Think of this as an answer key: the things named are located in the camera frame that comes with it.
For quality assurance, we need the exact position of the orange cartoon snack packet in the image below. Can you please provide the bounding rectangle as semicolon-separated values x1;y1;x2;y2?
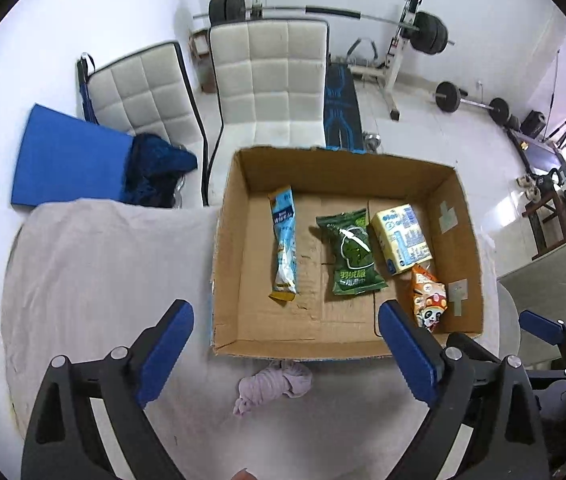
411;264;448;332

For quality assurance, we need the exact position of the lilac sock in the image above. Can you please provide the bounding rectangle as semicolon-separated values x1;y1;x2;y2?
233;361;313;417

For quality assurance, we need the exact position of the green snack packet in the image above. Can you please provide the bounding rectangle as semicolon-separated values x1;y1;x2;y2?
316;209;387;296

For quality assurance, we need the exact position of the long light blue packet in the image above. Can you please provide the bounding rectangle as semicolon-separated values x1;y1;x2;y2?
269;186;297;302

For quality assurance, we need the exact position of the grey plastic chair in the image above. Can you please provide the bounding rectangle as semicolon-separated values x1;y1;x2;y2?
498;244;566;368

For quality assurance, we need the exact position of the dark wooden chair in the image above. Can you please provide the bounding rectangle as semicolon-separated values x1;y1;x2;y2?
522;168;566;260

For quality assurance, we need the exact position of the grey table cloth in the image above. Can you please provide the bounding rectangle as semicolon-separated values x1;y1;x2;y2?
2;200;427;479

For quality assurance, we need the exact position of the dark blue cloth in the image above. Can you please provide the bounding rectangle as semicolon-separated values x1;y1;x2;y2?
120;133;198;208

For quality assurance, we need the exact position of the open cardboard box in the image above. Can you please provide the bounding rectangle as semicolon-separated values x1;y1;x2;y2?
211;146;484;361

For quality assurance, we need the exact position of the blue foam mat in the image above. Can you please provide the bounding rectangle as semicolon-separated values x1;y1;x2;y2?
10;104;132;207

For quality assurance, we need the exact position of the black blue bench pad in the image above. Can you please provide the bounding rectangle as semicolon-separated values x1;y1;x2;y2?
323;63;365;152

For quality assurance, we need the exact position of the floor barbell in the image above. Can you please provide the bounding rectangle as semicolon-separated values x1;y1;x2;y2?
434;81;511;126

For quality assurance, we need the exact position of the left white padded chair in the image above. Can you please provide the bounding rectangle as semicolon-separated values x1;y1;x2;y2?
86;41;209;208

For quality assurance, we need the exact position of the white padded chair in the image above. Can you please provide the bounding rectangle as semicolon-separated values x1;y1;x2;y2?
86;41;209;208
207;18;330;205

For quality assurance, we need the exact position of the right white padded chair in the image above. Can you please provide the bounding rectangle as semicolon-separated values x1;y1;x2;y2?
207;18;330;205

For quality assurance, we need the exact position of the barbell on rack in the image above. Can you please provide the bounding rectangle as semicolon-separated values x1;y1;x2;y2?
193;0;455;55

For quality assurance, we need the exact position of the white weight bench rack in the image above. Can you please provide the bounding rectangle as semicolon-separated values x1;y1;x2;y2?
348;0;423;122

